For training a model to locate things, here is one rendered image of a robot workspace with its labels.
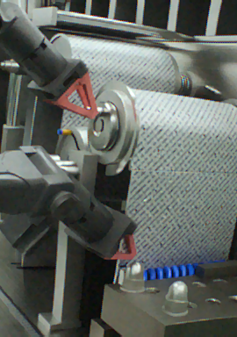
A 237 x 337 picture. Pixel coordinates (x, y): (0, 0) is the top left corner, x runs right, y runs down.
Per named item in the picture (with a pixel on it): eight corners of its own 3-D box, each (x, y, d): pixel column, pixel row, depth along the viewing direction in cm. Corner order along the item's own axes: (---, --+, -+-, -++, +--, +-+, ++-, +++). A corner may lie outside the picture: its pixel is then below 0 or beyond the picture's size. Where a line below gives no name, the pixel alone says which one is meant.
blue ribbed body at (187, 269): (120, 286, 91) (124, 267, 91) (221, 274, 102) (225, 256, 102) (132, 293, 88) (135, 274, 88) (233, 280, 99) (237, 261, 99)
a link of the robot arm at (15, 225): (69, 194, 69) (28, 145, 73) (5, 256, 69) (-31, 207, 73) (100, 216, 80) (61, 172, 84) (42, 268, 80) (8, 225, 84)
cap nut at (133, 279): (115, 285, 85) (118, 259, 84) (136, 283, 87) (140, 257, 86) (128, 294, 82) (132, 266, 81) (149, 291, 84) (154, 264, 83)
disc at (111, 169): (80, 156, 100) (97, 72, 96) (82, 156, 101) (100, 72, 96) (124, 190, 88) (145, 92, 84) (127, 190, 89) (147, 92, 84)
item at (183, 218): (113, 283, 91) (131, 170, 88) (223, 271, 103) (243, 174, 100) (114, 284, 91) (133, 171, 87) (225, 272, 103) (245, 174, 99)
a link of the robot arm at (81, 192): (71, 177, 75) (54, 156, 80) (34, 214, 75) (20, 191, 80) (102, 206, 80) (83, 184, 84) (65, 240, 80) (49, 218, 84)
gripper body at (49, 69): (59, 99, 81) (26, 65, 77) (33, 94, 90) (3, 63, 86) (89, 67, 82) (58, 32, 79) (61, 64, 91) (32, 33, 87)
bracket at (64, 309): (35, 319, 99) (48, 147, 94) (68, 316, 102) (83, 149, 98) (46, 333, 95) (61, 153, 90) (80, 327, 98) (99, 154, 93)
